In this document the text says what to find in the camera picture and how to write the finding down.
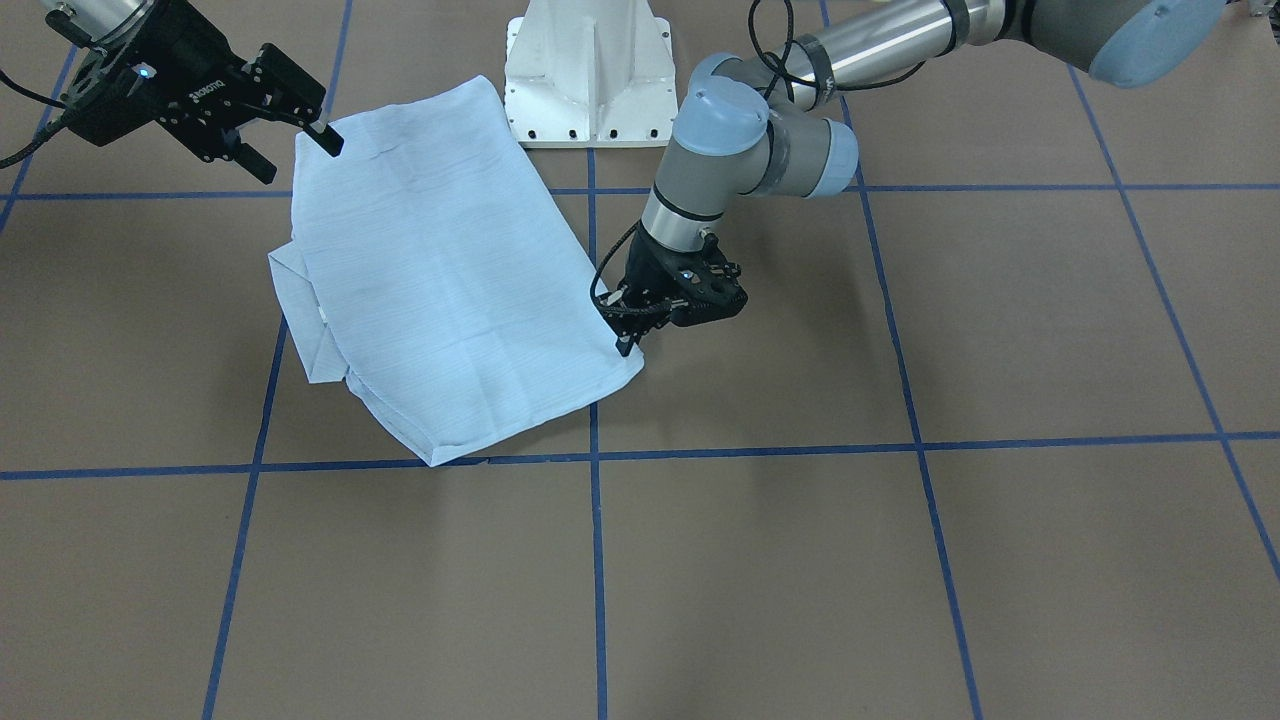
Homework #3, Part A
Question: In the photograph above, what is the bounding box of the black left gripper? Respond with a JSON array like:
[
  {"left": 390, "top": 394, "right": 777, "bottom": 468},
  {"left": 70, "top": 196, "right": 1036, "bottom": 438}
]
[{"left": 596, "top": 228, "right": 748, "bottom": 357}]

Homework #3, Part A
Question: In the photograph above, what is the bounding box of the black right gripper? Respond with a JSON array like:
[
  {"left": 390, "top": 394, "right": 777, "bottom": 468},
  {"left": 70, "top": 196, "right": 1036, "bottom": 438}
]
[{"left": 60, "top": 1, "right": 346, "bottom": 184}]

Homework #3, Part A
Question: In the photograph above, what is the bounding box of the light blue button shirt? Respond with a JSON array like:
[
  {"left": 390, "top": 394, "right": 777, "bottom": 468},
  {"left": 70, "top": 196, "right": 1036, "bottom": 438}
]
[{"left": 268, "top": 76, "right": 645, "bottom": 468}]

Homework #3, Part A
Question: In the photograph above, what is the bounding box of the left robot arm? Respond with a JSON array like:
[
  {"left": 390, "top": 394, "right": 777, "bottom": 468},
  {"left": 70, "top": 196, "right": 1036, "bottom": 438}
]
[{"left": 591, "top": 1, "right": 1225, "bottom": 357}]

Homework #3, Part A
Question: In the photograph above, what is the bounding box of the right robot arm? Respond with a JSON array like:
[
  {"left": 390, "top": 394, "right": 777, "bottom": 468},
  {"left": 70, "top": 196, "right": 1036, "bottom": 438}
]
[{"left": 40, "top": 1, "right": 344, "bottom": 183}]

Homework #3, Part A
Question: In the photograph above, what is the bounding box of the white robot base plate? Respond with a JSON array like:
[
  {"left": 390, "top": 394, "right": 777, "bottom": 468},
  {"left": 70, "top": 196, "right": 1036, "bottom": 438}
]
[{"left": 503, "top": 1, "right": 678, "bottom": 149}]

